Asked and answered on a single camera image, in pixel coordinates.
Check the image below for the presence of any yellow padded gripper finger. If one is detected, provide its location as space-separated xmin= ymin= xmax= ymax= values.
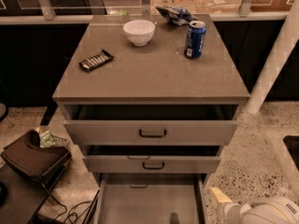
xmin=210 ymin=187 xmax=232 ymax=203

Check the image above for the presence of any blue soda can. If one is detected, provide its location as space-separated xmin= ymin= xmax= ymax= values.
xmin=184 ymin=21 xmax=206 ymax=59

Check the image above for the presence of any black snack bar packet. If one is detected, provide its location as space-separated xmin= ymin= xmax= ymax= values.
xmin=78 ymin=49 xmax=114 ymax=72

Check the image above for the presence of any grey drawer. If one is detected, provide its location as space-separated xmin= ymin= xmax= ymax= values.
xmin=64 ymin=105 xmax=237 ymax=146
xmin=93 ymin=174 xmax=208 ymax=224
xmin=83 ymin=146 xmax=221 ymax=174

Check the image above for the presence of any white bowl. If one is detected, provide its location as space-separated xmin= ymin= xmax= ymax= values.
xmin=123 ymin=20 xmax=155 ymax=46

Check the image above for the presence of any black side table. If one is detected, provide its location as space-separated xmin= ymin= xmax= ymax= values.
xmin=0 ymin=164 xmax=63 ymax=224

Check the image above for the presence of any black cable on floor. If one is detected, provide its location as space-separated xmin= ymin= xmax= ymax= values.
xmin=41 ymin=184 xmax=98 ymax=224

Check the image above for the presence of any blue white chip bag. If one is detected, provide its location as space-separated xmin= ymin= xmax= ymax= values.
xmin=155 ymin=6 xmax=197 ymax=25

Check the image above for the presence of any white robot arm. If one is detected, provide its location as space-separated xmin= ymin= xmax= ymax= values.
xmin=210 ymin=187 xmax=299 ymax=224

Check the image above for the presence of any grey bottom drawer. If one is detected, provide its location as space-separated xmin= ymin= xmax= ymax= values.
xmin=93 ymin=174 xmax=208 ymax=224

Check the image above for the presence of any wire basket with green packet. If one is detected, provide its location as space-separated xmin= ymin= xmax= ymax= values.
xmin=36 ymin=127 xmax=70 ymax=148

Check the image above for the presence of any grey middle drawer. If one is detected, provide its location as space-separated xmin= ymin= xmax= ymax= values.
xmin=83 ymin=146 xmax=221 ymax=174

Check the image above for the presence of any grey drawer cabinet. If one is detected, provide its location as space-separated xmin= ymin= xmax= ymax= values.
xmin=51 ymin=13 xmax=251 ymax=224

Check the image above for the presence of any black folded device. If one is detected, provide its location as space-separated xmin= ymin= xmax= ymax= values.
xmin=1 ymin=130 xmax=71 ymax=184

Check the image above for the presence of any white diagonal post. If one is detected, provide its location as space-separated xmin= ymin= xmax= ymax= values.
xmin=245 ymin=0 xmax=299 ymax=114

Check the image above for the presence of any grey top drawer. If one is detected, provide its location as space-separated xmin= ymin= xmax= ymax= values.
xmin=64 ymin=105 xmax=237 ymax=146

